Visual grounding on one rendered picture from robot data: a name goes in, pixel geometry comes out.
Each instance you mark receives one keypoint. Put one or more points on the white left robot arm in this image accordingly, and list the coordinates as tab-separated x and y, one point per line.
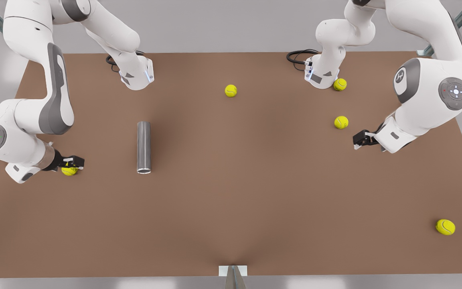
427	44

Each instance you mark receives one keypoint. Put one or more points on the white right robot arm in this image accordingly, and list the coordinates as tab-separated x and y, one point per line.
30	36

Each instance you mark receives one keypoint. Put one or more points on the yellow tennis ball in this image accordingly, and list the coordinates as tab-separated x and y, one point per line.
341	122
231	90
340	84
445	227
70	172

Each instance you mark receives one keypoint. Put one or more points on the grey tennis ball tube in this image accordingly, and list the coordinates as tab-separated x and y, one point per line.
143	146

